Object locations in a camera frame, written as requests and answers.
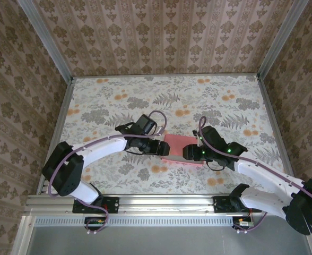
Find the black electronics box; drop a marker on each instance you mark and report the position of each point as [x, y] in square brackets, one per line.
[95, 222]
[243, 222]

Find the floral tablecloth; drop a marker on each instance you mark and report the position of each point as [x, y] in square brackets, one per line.
[145, 93]

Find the aluminium table side rail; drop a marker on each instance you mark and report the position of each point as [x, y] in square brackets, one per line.
[57, 119]
[275, 119]

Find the aluminium frame post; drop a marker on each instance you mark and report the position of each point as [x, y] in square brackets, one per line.
[280, 40]
[47, 40]

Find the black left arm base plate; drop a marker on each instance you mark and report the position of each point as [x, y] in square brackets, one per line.
[113, 204]

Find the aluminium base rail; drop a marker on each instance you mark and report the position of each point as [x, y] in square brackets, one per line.
[166, 203]

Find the pink and white cloth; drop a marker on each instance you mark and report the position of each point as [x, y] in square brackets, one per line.
[176, 144]

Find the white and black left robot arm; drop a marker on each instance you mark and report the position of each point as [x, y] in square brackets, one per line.
[103, 148]

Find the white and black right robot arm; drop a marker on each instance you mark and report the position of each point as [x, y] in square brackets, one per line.
[262, 175]

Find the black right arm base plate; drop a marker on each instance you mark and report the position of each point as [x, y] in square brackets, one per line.
[221, 204]

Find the grey metal panel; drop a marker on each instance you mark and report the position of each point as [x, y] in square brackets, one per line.
[158, 241]

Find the aluminium table end rail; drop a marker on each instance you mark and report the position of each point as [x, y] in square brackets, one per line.
[166, 76]

